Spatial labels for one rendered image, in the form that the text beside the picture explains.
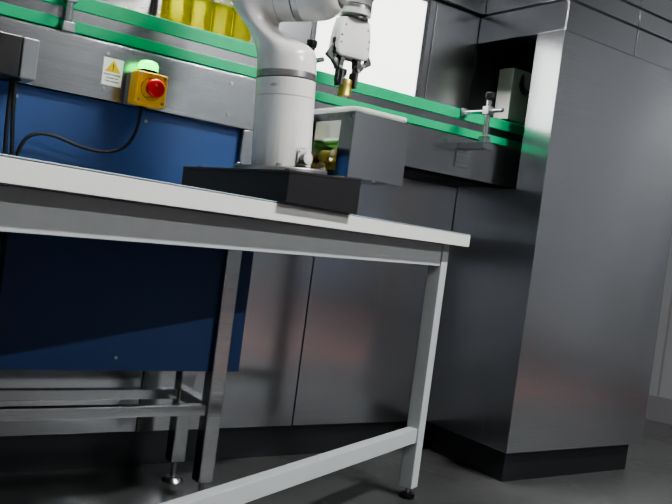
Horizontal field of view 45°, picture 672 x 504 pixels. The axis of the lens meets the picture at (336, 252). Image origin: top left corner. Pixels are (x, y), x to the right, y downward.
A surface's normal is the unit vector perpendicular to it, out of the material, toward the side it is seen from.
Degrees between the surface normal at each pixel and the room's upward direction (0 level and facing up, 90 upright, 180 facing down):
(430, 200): 90
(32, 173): 90
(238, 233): 90
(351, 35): 91
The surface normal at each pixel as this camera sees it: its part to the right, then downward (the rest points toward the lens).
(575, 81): 0.57, 0.10
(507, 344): -0.81, -0.09
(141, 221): 0.84, 0.12
